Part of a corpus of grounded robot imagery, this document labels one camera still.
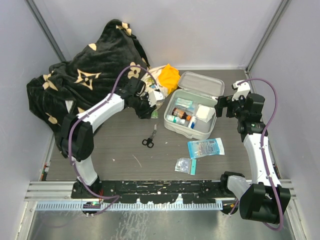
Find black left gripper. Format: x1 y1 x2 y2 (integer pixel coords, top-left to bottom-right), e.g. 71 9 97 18
132 93 157 119

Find white gauze pad packet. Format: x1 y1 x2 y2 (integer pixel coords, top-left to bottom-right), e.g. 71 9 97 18
195 104 216 123

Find small green sachet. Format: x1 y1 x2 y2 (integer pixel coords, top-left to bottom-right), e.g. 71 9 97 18
151 110 159 119

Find grey medicine kit case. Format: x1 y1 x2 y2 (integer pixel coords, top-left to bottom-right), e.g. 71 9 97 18
164 71 225 140

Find bagged white blue bandage roll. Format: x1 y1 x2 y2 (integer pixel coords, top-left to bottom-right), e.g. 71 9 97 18
187 116 197 129

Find bagged teal plaster strips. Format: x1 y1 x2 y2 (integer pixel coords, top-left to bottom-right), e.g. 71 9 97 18
174 97 196 111

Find white bottle green label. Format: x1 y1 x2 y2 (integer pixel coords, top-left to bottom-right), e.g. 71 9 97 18
166 115 186 125

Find brown glass medicine bottle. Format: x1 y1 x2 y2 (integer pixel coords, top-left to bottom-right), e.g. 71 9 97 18
172 107 192 121

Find black handled scissors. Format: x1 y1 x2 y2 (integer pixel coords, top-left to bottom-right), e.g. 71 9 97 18
141 124 158 149

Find small bag with teal header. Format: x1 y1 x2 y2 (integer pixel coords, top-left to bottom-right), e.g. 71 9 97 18
174 158 197 176

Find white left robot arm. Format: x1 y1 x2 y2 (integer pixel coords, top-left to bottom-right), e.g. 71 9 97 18
59 80 164 198

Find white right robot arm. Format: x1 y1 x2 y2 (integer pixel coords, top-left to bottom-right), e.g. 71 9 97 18
214 93 291 230

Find yellow cloth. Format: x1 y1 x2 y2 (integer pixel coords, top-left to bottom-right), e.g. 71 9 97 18
158 64 181 95

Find light blue wipes pouch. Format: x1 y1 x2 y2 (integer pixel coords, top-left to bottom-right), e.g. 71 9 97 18
187 137 225 159

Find black floral fleece blanket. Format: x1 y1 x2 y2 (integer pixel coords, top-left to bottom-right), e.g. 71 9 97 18
26 18 152 158

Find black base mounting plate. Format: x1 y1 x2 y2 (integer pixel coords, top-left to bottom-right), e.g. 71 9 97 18
71 179 241 205

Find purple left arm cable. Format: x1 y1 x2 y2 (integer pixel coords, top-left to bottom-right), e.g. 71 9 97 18
68 65 158 216

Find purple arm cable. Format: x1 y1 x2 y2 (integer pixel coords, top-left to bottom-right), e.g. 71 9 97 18
228 77 285 231
68 65 158 216

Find white slotted cable duct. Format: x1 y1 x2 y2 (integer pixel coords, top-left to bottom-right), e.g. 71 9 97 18
35 200 223 212

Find aluminium frame rail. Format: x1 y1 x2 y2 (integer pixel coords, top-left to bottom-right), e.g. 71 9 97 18
24 181 75 202

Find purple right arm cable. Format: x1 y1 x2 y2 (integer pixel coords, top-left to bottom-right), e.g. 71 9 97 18
228 77 285 231

